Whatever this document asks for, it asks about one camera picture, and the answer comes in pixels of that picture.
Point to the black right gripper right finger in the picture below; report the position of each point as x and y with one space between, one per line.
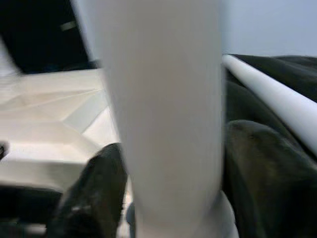
272 186

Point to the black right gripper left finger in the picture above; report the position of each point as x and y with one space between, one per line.
99 193

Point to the white plastic table top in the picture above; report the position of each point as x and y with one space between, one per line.
49 111

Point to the black plastic sheet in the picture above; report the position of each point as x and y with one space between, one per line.
272 67

